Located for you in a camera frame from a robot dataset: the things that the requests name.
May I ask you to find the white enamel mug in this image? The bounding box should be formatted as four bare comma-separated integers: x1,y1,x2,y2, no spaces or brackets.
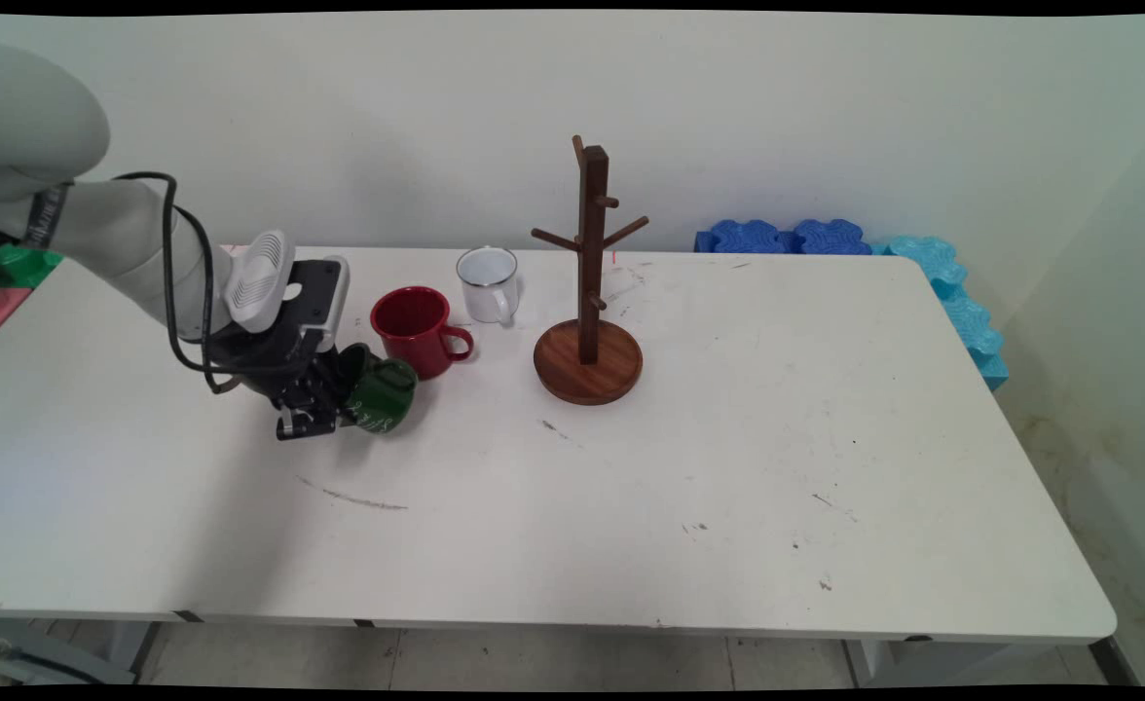
456,245,523,328

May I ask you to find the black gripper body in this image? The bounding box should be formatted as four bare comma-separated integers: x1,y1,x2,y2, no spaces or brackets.
204,321,345,415

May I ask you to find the black strap band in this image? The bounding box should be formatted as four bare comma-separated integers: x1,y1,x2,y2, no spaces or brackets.
25,181,71,250

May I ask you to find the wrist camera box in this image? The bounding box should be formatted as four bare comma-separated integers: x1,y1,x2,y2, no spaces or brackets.
283,255,351,353

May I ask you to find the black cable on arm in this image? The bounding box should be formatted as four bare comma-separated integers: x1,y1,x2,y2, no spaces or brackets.
110,171,322,396

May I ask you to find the green foam mat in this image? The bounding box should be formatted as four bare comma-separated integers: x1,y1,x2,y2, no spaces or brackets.
0,232,65,290

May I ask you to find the red enamel mug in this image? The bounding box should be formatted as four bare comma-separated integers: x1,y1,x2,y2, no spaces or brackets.
370,285,476,382

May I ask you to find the dark blue foam mat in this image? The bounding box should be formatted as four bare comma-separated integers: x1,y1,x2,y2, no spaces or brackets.
694,219,794,256
791,219,873,256

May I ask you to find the green enamel mug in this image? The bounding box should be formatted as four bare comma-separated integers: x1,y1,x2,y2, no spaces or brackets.
339,343,420,435

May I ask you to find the wooden mug tree stand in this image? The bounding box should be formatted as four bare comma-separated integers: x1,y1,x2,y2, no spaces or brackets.
531,134,651,407

